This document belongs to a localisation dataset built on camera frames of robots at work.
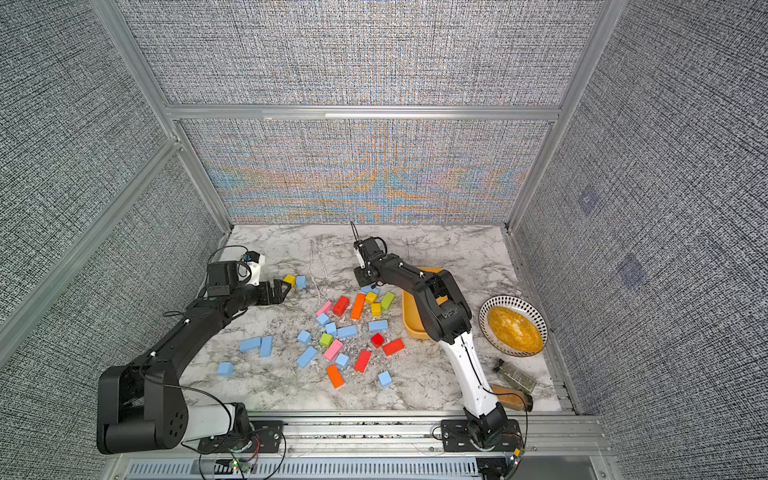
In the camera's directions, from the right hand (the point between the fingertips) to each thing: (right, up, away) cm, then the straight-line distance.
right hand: (363, 265), depth 105 cm
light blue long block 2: (-33, -23, -15) cm, 43 cm away
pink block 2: (-7, -24, -17) cm, 31 cm away
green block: (+8, -11, -7) cm, 16 cm away
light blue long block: (-3, -19, -14) cm, 24 cm away
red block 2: (+10, -23, -17) cm, 31 cm away
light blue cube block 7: (-11, -16, -12) cm, 23 cm away
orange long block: (-1, -13, -8) cm, 15 cm away
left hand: (-23, -4, -17) cm, 29 cm away
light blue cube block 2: (+8, -30, -23) cm, 39 cm away
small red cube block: (+5, -22, -16) cm, 27 cm away
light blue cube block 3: (-36, -28, -23) cm, 51 cm away
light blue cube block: (-20, -5, -4) cm, 22 cm away
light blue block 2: (-27, -23, -17) cm, 40 cm away
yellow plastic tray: (+16, -16, -11) cm, 25 cm away
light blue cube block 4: (-4, -26, -21) cm, 34 cm away
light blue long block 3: (-15, -25, -19) cm, 35 cm away
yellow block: (+5, -14, -10) cm, 17 cm away
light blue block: (+6, -18, -11) cm, 22 cm away
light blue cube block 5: (-16, -20, -17) cm, 31 cm away
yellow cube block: (-24, -5, -4) cm, 25 cm away
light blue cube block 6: (-9, -18, -15) cm, 25 cm away
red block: (-6, -12, -9) cm, 17 cm away
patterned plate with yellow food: (+44, -17, -19) cm, 51 cm away
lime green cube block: (-10, -21, -17) cm, 29 cm away
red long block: (+1, -27, -19) cm, 33 cm away
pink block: (-11, -13, -11) cm, 21 cm away
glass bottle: (+42, -28, -25) cm, 57 cm away
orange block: (-6, -30, -21) cm, 37 cm away
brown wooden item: (+41, -33, -28) cm, 59 cm away
